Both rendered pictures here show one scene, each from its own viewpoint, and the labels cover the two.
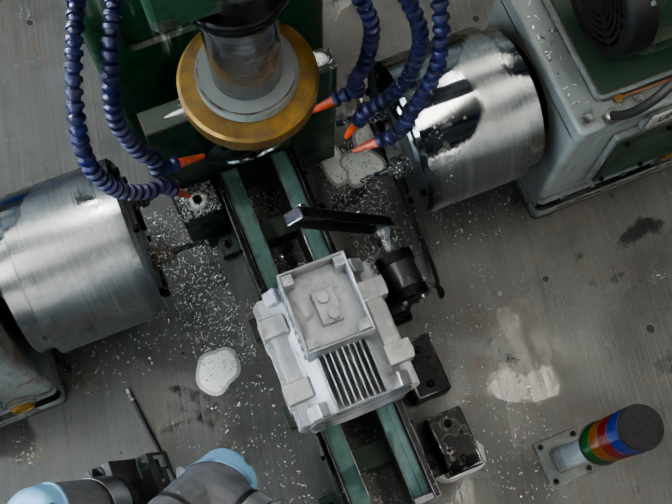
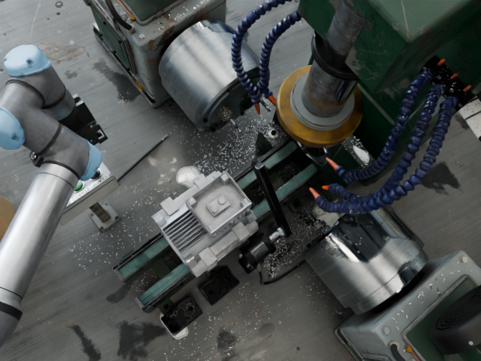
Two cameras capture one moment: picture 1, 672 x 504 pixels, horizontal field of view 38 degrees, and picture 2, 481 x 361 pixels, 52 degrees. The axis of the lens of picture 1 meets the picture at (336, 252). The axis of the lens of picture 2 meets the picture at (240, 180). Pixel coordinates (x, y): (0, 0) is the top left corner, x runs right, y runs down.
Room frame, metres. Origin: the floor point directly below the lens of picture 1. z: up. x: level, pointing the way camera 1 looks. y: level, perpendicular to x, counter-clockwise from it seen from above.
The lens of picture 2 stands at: (0.25, -0.26, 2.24)
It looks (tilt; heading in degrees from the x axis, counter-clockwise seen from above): 73 degrees down; 65
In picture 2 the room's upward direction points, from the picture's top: 11 degrees clockwise
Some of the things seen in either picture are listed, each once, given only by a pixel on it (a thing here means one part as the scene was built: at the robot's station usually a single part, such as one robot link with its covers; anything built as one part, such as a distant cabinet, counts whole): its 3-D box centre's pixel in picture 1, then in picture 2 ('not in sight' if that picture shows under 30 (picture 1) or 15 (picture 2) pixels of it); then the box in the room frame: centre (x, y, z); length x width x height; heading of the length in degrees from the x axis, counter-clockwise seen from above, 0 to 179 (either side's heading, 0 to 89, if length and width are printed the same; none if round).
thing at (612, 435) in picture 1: (633, 430); not in sight; (0.17, -0.39, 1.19); 0.06 x 0.06 x 0.04
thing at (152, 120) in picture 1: (238, 118); (323, 137); (0.68, 0.17, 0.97); 0.30 x 0.11 x 0.34; 114
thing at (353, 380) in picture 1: (335, 346); (205, 223); (0.29, -0.01, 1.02); 0.20 x 0.19 x 0.19; 24
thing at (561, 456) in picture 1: (596, 444); not in sight; (0.17, -0.39, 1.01); 0.08 x 0.08 x 0.42; 24
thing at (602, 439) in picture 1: (623, 434); not in sight; (0.17, -0.39, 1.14); 0.06 x 0.06 x 0.04
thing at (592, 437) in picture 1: (614, 437); not in sight; (0.17, -0.39, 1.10); 0.06 x 0.06 x 0.04
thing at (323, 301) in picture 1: (325, 307); (218, 205); (0.33, 0.01, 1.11); 0.12 x 0.11 x 0.07; 24
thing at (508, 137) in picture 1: (467, 113); (371, 261); (0.67, -0.20, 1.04); 0.41 x 0.25 x 0.25; 114
